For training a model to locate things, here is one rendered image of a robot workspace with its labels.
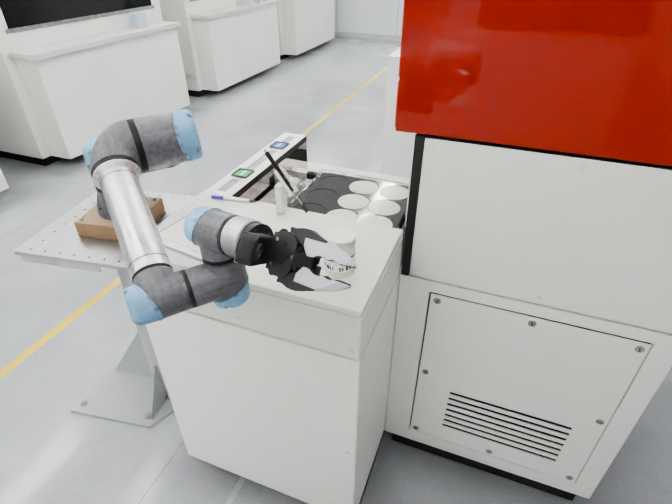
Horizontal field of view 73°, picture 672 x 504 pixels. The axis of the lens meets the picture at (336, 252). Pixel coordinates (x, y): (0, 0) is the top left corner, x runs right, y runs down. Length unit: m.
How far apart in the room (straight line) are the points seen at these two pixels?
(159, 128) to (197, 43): 4.90
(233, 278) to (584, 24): 0.79
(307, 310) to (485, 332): 0.57
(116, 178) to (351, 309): 0.54
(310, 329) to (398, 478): 0.93
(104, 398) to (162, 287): 1.39
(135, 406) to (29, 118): 2.92
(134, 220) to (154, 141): 0.21
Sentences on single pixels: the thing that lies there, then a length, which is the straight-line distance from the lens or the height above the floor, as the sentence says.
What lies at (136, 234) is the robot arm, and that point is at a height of 1.14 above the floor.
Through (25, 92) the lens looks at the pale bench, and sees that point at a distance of 4.45.
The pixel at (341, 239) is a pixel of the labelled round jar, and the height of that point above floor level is 1.06.
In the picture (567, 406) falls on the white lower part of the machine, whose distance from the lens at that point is 1.53.
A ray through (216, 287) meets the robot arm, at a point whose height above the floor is 1.07.
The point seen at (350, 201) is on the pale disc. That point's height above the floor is 0.90.
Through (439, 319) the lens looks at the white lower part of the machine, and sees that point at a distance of 1.35.
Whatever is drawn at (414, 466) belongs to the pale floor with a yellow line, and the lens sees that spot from 1.86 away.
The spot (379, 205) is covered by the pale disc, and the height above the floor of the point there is 0.90.
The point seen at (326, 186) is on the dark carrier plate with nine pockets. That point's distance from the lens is 1.56.
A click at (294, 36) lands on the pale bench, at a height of 0.35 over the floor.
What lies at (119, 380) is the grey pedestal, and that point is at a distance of 2.25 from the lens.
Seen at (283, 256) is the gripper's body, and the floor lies 1.19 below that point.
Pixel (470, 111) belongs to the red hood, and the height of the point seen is 1.29.
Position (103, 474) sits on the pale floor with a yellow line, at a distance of 2.01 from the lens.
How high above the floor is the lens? 1.59
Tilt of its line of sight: 35 degrees down
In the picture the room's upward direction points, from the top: straight up
